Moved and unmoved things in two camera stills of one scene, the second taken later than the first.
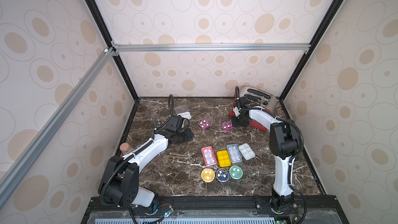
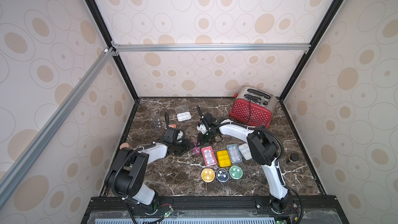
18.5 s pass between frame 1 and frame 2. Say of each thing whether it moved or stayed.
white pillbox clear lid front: stayed
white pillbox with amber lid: stayed
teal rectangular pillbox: stayed
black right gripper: moved
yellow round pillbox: stayed
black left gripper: moved
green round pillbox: stayed
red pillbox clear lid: stayed
